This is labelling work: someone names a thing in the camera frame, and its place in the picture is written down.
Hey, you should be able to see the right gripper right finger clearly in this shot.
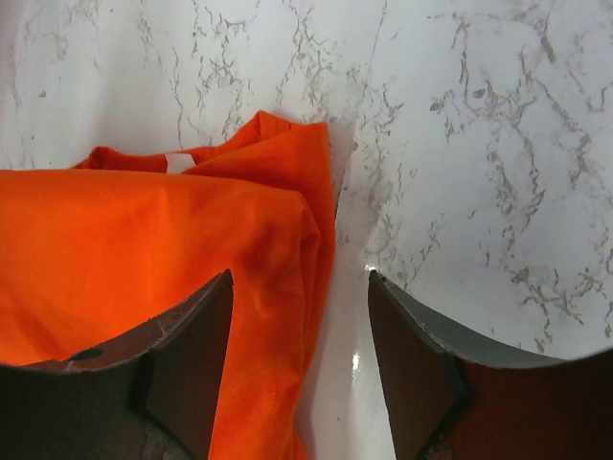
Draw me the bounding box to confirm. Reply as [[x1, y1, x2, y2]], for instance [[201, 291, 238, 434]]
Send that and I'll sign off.
[[368, 271, 612, 459]]

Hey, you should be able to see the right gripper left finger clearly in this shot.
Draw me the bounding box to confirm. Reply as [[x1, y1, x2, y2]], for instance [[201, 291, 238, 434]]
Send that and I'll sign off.
[[1, 271, 233, 459]]

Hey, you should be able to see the orange t shirt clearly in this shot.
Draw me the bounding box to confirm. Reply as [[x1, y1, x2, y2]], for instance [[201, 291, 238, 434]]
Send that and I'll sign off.
[[1, 111, 335, 459]]

